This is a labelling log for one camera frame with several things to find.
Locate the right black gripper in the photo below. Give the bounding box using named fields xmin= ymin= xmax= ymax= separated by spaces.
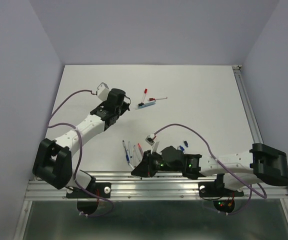
xmin=130 ymin=148 xmax=182 ymax=177

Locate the translucent red pen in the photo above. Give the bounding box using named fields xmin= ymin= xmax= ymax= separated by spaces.
xmin=137 ymin=143 xmax=144 ymax=157

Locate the blue ballpoint pen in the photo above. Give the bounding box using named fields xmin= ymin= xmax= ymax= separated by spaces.
xmin=122 ymin=140 xmax=130 ymax=164

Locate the white marker blue cap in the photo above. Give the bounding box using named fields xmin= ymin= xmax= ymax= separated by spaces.
xmin=128 ymin=141 xmax=133 ymax=159

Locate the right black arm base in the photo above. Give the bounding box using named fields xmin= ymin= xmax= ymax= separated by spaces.
xmin=198 ymin=173 xmax=244 ymax=215

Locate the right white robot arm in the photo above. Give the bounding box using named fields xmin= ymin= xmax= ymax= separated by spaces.
xmin=131 ymin=143 xmax=288 ymax=195

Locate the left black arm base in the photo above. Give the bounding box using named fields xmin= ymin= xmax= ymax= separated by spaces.
xmin=65 ymin=170 xmax=115 ymax=218

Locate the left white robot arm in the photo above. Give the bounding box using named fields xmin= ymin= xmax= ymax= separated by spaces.
xmin=32 ymin=84 xmax=131 ymax=197

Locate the light blue pen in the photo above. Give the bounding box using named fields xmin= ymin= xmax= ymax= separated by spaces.
xmin=135 ymin=101 xmax=156 ymax=110

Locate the thin white red pen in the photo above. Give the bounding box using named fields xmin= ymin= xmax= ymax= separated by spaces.
xmin=148 ymin=97 xmax=168 ymax=102

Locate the uncapped white blue marker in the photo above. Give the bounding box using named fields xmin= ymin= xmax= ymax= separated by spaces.
xmin=133 ymin=145 xmax=141 ymax=161

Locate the white marker red cap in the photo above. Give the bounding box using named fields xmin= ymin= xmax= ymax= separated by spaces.
xmin=141 ymin=88 xmax=148 ymax=103

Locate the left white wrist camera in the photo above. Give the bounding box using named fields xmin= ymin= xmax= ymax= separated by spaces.
xmin=96 ymin=82 xmax=110 ymax=101

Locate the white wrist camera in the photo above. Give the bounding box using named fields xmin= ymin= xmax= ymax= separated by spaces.
xmin=96 ymin=82 xmax=110 ymax=101
xmin=145 ymin=133 xmax=160 ymax=153

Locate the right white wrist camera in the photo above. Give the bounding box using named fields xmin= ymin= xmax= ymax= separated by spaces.
xmin=145 ymin=133 xmax=160 ymax=153

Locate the aluminium front rail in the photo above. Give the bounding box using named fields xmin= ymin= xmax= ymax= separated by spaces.
xmin=14 ymin=172 xmax=288 ymax=240

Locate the aluminium rail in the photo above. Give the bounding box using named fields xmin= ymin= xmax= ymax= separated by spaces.
xmin=14 ymin=172 xmax=288 ymax=240
xmin=231 ymin=64 xmax=271 ymax=176

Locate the aluminium right side rail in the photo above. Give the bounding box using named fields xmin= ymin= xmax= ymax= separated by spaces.
xmin=231 ymin=64 xmax=271 ymax=176

